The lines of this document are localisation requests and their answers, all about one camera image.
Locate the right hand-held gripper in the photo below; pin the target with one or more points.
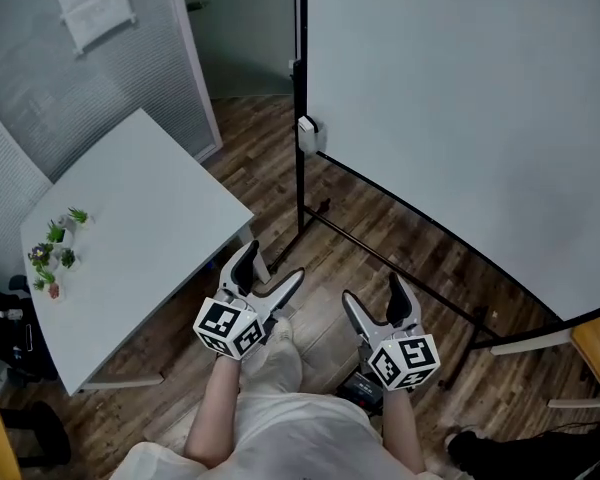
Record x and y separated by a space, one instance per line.
405 360

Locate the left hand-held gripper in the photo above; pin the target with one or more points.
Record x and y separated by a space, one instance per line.
227 325

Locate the clear plastic cup holder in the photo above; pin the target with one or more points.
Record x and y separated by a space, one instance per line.
314 143

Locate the person's left forearm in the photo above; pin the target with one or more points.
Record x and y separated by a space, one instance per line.
215 408

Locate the person's right forearm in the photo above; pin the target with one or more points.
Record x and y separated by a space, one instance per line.
402 428

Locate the large white whiteboard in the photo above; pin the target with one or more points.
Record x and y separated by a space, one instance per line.
300 193

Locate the person's light shoe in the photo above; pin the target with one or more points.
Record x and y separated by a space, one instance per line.
282 329

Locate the black waist device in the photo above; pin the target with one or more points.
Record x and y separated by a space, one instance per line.
362 388

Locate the person's beige trouser leg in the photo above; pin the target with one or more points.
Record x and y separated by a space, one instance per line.
275 368

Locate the white table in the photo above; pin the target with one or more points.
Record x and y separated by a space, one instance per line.
140 228

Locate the person's white shirt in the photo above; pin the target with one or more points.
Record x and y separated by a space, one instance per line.
300 438

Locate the black bag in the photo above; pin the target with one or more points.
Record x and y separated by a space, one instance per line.
530 453

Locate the group of small potted plants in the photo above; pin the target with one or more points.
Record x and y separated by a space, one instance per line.
55 253

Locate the yellow wooden cabinet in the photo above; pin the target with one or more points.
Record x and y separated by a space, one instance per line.
597 353

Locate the frosted glass door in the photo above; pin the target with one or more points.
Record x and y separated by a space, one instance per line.
240 33

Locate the black chair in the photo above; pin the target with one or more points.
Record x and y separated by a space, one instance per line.
10 348

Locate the white wall document holder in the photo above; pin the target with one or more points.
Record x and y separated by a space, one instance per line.
97 8

